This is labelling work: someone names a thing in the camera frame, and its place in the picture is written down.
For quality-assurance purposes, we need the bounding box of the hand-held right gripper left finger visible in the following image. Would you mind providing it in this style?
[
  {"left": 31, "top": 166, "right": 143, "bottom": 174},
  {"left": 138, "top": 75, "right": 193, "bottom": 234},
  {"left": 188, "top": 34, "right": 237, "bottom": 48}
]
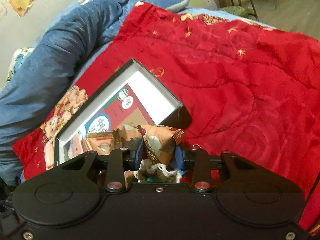
[{"left": 57, "top": 140, "right": 145, "bottom": 194}]

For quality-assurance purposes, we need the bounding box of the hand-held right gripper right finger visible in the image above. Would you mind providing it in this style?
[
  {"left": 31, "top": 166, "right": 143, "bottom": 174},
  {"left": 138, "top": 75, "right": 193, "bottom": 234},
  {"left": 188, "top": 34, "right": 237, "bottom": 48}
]
[{"left": 174, "top": 145, "right": 261, "bottom": 194}]

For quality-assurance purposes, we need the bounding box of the brown and white crocheted scrunchie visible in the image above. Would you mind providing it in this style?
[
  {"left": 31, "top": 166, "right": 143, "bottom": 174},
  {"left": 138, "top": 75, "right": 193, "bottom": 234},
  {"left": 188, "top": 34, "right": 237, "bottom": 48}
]
[{"left": 134, "top": 158, "right": 182, "bottom": 184}]

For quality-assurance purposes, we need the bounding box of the orange snack packet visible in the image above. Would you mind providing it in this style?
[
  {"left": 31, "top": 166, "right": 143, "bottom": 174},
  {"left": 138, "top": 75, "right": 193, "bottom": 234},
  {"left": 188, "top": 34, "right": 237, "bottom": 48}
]
[{"left": 100, "top": 123, "right": 187, "bottom": 188}]

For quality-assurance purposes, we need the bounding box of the black shallow box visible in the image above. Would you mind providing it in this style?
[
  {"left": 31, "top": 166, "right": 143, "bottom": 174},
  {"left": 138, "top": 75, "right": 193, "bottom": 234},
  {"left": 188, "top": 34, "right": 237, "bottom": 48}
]
[{"left": 54, "top": 58, "right": 192, "bottom": 168}]

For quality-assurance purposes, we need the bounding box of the red printed blanket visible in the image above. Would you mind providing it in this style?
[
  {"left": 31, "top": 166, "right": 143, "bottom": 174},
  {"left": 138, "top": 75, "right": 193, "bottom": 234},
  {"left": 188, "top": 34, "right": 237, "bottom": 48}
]
[{"left": 12, "top": 2, "right": 320, "bottom": 233}]

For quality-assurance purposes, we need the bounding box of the blue duvet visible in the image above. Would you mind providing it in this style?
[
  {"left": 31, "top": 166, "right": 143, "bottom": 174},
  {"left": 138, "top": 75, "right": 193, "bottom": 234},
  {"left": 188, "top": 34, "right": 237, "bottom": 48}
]
[{"left": 0, "top": 0, "right": 191, "bottom": 187}]

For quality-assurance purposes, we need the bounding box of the patterned pillow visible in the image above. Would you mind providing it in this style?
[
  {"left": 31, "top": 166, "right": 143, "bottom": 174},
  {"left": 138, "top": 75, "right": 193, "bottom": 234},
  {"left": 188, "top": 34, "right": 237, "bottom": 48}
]
[{"left": 6, "top": 47, "right": 36, "bottom": 86}]

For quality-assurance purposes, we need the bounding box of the green cushion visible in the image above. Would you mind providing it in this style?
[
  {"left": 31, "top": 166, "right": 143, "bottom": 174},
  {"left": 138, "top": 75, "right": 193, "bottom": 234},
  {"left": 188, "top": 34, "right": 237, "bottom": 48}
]
[{"left": 221, "top": 5, "right": 247, "bottom": 17}]

